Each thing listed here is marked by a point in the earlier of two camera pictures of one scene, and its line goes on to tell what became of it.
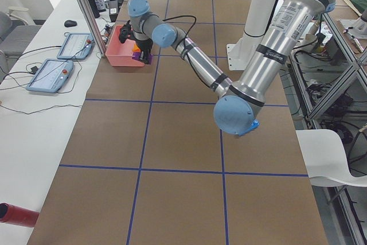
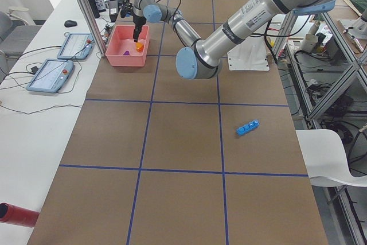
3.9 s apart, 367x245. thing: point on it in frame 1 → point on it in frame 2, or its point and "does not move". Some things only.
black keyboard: (95, 0) does not move
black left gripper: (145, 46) → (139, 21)
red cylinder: (14, 214) does not move
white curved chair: (325, 160) does not move
